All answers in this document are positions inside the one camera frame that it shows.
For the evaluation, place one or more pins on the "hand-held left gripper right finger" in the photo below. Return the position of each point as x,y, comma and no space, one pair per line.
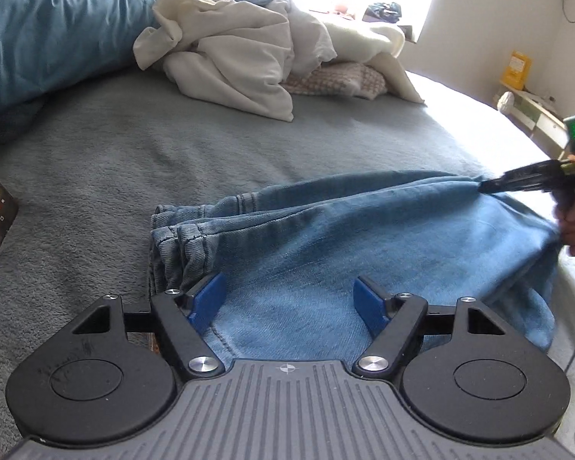
370,304

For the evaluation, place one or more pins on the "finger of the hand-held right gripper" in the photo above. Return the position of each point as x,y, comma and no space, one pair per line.
539,169
522,185

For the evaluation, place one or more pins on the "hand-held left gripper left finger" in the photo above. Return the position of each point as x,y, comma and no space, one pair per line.
207,299

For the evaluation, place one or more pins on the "blue elastic waist jeans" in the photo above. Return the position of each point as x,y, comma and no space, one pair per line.
316,230

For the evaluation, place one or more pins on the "person's right hand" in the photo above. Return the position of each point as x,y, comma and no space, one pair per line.
574,225

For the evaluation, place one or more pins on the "yellow box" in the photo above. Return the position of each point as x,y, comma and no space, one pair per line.
516,69

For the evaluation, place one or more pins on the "grey bed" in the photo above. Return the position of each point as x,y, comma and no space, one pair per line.
100,153

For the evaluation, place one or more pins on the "beige houndstooth garment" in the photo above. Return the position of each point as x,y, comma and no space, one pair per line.
340,81

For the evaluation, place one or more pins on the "dark blue bundle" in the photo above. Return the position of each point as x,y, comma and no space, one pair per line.
383,11

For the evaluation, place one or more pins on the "cream white top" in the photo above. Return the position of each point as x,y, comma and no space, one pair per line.
235,52

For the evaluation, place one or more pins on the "white shirt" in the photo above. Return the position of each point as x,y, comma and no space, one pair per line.
306,33

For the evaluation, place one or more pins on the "blue pillow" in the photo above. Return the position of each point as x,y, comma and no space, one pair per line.
52,24

